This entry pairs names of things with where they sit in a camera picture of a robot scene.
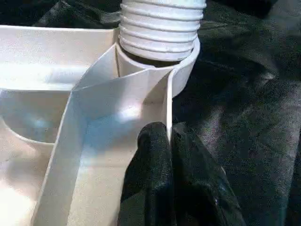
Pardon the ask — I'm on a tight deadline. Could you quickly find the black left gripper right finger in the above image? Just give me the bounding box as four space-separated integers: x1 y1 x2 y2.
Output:
170 122 246 226

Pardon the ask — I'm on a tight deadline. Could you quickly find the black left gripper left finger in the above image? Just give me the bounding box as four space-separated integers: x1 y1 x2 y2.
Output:
118 122 176 226

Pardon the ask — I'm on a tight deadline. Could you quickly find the black plastic mat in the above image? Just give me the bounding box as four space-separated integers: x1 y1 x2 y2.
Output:
0 0 301 226

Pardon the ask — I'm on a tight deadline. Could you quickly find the white plastic table leg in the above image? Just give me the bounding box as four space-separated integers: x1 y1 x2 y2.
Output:
119 0 207 62

